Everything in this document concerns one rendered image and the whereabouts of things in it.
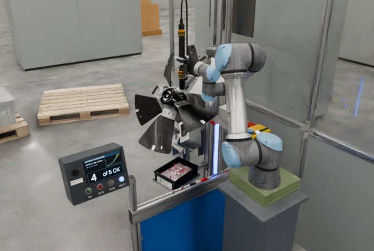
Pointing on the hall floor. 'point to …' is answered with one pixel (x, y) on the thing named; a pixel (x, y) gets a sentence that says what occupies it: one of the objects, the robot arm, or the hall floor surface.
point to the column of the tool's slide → (217, 25)
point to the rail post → (136, 237)
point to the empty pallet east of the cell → (82, 103)
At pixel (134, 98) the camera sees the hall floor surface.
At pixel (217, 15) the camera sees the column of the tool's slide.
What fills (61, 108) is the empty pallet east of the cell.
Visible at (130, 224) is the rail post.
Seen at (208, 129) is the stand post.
